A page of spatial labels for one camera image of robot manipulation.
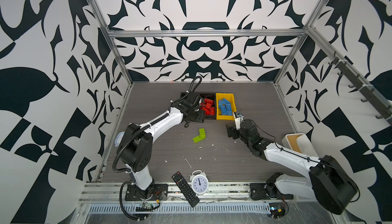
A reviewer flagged yellow bin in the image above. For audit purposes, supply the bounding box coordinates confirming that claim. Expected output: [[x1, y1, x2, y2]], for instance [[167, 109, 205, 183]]
[[215, 93, 237, 120]]

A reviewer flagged white wooden-top tray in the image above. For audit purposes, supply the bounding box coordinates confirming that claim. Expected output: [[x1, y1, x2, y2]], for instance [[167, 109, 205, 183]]
[[281, 133, 318, 157]]

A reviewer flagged red lego brick cluster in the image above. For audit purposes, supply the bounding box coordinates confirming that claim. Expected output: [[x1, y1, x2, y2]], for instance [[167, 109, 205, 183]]
[[201, 98, 215, 116]]

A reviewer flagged green lego brick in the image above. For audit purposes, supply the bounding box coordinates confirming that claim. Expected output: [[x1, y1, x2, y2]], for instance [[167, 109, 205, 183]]
[[199, 128, 206, 140], [193, 136, 203, 143]]

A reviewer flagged black left bin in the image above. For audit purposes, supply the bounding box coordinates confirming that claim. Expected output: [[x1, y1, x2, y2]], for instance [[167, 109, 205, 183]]
[[178, 93, 200, 121]]

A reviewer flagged blue lego brick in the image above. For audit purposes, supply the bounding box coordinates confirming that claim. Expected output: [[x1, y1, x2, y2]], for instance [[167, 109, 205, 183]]
[[219, 105, 228, 116], [226, 104, 232, 116], [222, 98, 231, 107], [218, 100, 224, 108]]

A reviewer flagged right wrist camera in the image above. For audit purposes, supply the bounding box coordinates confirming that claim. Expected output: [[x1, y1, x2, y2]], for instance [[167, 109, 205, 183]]
[[233, 111, 244, 130]]

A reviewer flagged black bin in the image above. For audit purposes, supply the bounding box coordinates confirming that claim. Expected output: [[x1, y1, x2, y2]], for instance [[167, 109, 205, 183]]
[[178, 93, 200, 121], [200, 93, 217, 119]]

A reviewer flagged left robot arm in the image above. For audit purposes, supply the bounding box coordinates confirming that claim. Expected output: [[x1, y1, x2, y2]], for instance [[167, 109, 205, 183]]
[[112, 91, 205, 190]]

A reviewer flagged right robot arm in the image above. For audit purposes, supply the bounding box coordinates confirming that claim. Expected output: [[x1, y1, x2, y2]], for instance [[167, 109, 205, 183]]
[[226, 119, 360, 214]]

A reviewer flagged white twin-bell alarm clock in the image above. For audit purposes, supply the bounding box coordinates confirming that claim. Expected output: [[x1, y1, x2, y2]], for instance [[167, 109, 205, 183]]
[[190, 170, 209, 195]]

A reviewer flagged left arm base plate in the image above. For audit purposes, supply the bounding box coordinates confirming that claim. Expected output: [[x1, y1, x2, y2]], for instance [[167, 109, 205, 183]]
[[125, 183, 168, 201]]

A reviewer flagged green lego brick flat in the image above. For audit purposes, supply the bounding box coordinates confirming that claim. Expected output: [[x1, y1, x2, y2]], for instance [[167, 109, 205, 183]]
[[193, 136, 203, 143]]

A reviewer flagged white cable duct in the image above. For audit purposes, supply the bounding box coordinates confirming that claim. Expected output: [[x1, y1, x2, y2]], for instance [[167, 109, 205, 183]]
[[89, 202, 271, 214]]

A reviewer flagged blue square clock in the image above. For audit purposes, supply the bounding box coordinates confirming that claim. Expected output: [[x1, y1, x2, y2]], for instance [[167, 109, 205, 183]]
[[114, 132, 124, 147]]

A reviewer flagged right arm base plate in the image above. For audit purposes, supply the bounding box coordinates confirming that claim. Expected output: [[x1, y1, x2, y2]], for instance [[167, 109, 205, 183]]
[[249, 183, 294, 201]]

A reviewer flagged black middle bin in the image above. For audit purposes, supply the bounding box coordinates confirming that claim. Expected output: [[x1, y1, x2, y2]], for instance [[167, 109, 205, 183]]
[[200, 93, 217, 119]]

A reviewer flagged black remote control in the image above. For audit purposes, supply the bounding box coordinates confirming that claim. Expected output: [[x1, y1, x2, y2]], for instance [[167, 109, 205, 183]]
[[172, 172, 200, 208]]

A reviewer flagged wall hook rail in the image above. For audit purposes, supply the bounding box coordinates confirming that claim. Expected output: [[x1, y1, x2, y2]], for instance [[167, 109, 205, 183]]
[[329, 52, 392, 120]]

